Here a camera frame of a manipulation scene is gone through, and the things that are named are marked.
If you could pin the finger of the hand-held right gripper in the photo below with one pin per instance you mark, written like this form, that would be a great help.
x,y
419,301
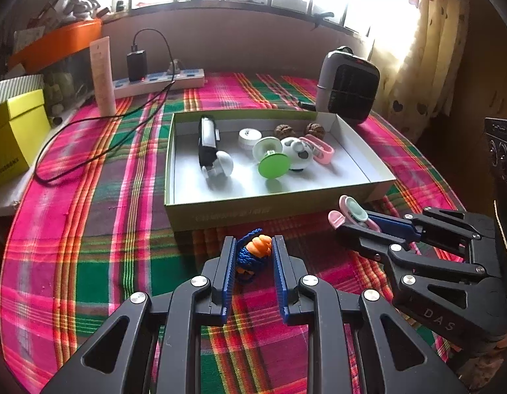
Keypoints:
x,y
360,238
397,225

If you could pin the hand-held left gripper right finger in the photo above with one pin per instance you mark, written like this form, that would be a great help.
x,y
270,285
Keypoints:
x,y
280,279

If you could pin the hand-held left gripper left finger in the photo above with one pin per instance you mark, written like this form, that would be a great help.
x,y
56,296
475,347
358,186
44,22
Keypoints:
x,y
228,279

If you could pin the pink clip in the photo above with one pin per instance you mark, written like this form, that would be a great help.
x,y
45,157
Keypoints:
x,y
352,209

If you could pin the green cardboard box tray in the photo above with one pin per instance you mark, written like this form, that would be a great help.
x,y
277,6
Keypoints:
x,y
237,188

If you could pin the pink loop holder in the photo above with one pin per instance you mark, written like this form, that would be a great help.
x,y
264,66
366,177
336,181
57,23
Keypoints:
x,y
325,154

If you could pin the white round toy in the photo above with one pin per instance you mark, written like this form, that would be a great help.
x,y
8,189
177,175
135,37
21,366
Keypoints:
x,y
296,154

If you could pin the green and white spool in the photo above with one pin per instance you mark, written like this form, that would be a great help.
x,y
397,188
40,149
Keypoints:
x,y
274,166

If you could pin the brown walnut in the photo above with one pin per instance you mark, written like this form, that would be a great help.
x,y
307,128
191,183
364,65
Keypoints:
x,y
315,130
284,131

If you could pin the white mushroom-shaped knob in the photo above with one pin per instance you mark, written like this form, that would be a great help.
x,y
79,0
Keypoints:
x,y
220,162

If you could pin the black rectangular stapler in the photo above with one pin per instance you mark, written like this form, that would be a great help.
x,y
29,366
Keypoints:
x,y
208,139

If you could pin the small white jar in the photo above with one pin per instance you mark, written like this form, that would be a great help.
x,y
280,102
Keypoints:
x,y
249,137

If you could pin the black speaker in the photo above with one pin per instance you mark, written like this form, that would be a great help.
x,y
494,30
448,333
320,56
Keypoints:
x,y
502,152

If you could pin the black plug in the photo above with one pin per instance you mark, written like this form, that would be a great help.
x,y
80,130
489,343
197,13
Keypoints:
x,y
307,105

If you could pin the pink green plaid tablecloth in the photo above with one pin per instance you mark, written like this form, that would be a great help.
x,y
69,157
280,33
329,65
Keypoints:
x,y
93,234

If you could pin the grey space heater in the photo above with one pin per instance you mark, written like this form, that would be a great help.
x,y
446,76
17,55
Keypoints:
x,y
352,86

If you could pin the cream heart print curtain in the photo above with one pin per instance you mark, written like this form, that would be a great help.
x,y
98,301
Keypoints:
x,y
421,49

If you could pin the brown wooden cabinet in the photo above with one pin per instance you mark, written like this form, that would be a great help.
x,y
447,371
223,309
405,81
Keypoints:
x,y
483,69

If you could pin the white power strip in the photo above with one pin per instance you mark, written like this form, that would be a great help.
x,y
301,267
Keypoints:
x,y
183,78

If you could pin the white plug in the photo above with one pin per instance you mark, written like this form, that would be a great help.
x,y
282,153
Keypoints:
x,y
175,67

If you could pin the black charger adapter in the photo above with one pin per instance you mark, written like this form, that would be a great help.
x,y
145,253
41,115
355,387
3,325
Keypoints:
x,y
137,65

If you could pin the white shelf board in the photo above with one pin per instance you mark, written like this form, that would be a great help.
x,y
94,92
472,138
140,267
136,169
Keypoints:
x,y
7,201

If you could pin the pale pink cosmetic tube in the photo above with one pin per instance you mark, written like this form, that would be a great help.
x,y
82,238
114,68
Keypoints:
x,y
103,78

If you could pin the yellow cardboard box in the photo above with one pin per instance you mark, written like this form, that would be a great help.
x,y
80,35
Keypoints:
x,y
15,139

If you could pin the striped white box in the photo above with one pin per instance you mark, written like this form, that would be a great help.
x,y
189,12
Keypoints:
x,y
15,88

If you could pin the orange lidded storage bin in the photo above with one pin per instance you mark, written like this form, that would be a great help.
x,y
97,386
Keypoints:
x,y
60,39

